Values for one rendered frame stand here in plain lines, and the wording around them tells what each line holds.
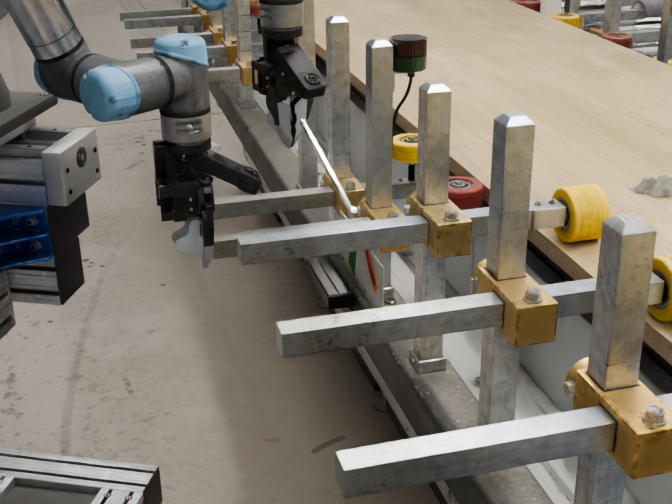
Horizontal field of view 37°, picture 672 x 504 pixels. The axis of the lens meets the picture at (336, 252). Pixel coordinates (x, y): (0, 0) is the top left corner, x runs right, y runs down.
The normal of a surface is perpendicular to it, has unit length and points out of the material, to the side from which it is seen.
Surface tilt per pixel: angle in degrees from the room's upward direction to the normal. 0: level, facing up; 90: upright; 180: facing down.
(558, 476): 0
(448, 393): 0
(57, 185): 90
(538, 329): 90
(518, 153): 90
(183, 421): 0
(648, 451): 90
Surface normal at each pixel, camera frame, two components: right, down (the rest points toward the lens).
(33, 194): -0.20, 0.40
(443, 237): 0.26, 0.39
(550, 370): -0.97, 0.12
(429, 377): -0.01, -0.91
